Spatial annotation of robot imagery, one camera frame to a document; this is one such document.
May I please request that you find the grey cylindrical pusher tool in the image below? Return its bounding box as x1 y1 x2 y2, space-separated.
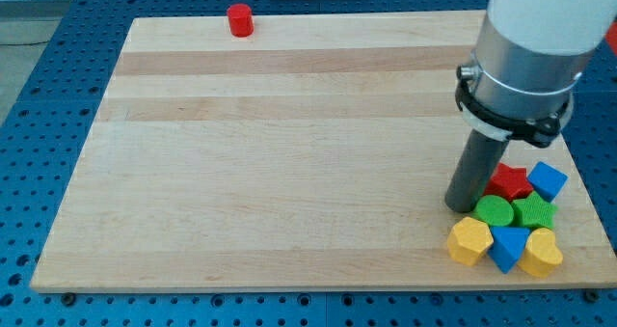
444 130 509 213

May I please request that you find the light wooden board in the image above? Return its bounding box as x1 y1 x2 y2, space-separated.
30 11 616 293

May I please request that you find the yellow heart block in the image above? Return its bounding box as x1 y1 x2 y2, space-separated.
517 228 564 278

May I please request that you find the red cylinder block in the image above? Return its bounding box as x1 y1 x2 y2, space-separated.
227 3 255 38

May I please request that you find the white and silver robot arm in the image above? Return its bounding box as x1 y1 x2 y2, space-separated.
456 0 616 148

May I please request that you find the red object at right edge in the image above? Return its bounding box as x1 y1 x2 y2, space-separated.
604 20 617 55

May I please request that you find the blue cube block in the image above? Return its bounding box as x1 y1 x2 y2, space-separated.
527 161 568 202

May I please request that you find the green cylinder block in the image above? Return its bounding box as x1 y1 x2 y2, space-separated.
471 195 514 227

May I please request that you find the green star block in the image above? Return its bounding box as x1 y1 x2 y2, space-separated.
511 192 558 230

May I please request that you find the red star block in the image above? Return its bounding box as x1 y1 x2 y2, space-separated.
483 163 533 202

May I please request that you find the yellow hexagon block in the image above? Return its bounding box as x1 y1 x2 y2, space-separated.
446 217 494 266

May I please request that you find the blue triangle block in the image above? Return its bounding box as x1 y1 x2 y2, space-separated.
488 226 530 274

